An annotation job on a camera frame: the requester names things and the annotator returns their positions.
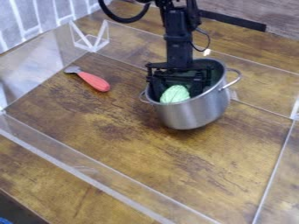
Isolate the clear acrylic front barrier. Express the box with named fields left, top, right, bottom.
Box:
left=0, top=113, right=220, bottom=224

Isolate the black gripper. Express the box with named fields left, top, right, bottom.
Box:
left=145, top=35, right=212, bottom=102

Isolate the silver metal pot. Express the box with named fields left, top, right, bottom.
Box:
left=141, top=58, right=241, bottom=130

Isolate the black cable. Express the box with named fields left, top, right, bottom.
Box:
left=97, top=0, right=212, bottom=53

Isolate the black strip on table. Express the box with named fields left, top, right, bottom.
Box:
left=200, top=10, right=267, bottom=32

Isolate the red handled metal spatula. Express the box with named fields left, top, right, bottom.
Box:
left=64, top=66, right=109, bottom=92

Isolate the clear acrylic corner bracket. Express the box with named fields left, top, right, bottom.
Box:
left=69, top=21, right=109, bottom=53

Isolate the green bumpy toy vegetable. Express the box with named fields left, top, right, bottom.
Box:
left=160, top=85, right=191, bottom=103

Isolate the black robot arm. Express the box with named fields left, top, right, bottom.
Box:
left=145, top=0, right=212, bottom=103

